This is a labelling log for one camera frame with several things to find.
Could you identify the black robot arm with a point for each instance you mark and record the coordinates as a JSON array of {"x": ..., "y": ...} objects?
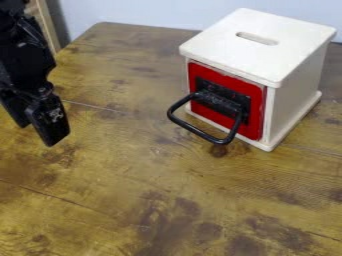
[{"x": 16, "y": 20}]

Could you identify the black metal drawer handle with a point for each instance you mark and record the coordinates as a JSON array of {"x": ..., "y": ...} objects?
[{"x": 223, "y": 101}]

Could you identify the red drawer front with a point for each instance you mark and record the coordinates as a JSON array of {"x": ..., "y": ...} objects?
[{"x": 250, "y": 130}]

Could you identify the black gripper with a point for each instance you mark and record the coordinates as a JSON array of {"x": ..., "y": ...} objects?
[{"x": 27, "y": 94}]

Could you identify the white wooden box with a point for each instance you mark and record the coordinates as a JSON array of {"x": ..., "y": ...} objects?
[{"x": 275, "y": 52}]

